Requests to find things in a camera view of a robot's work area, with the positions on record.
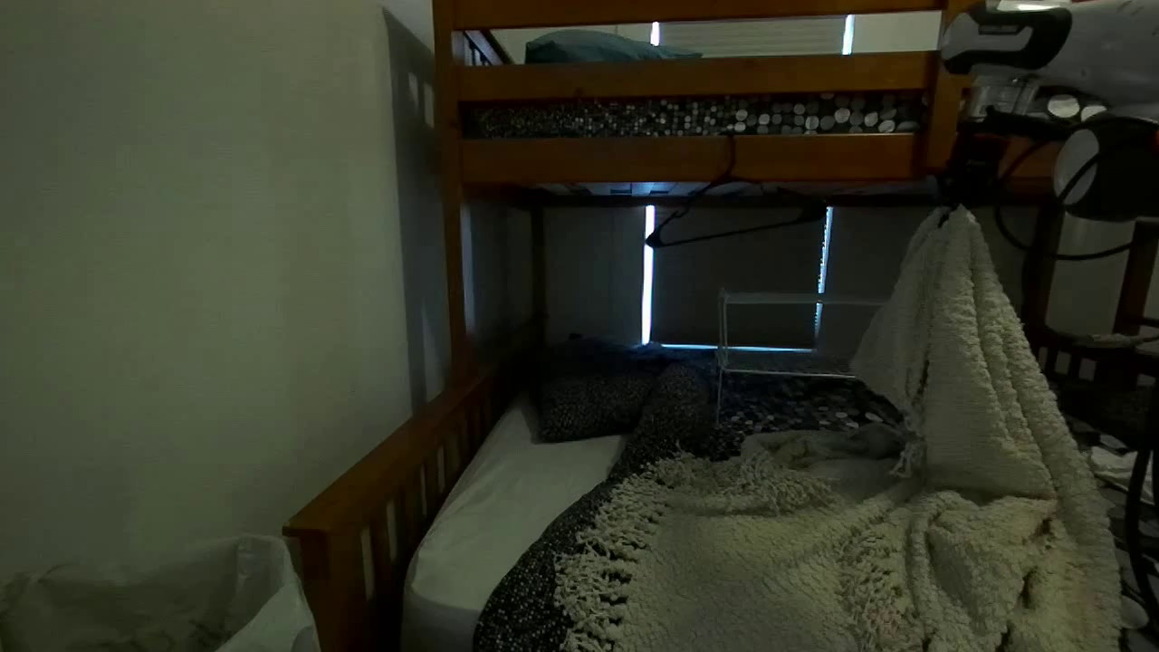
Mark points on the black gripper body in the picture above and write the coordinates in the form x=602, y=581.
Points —
x=981, y=156

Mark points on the white fleece blanket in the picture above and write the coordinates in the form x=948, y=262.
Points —
x=917, y=531

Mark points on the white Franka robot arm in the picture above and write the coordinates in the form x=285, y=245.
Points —
x=1111, y=48

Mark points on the window with dark blind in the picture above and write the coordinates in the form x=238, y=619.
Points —
x=748, y=273

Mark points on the dotted bunk bedding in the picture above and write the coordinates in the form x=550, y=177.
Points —
x=727, y=117

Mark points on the black clothes hanger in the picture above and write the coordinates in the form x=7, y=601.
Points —
x=727, y=228

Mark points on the dark rolled cushion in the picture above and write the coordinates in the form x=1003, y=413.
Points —
x=684, y=404

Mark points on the teal folded bedding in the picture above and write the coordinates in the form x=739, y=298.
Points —
x=602, y=48

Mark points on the dark dotted pillow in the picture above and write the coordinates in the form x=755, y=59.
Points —
x=586, y=392

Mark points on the white mattress sheet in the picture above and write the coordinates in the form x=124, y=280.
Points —
x=509, y=519

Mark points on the black grey dotted bedspread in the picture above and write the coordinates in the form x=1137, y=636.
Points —
x=529, y=593

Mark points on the white plastic bag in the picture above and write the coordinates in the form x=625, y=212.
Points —
x=157, y=601

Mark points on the wooden bunk bed frame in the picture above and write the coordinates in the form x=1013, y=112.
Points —
x=691, y=156

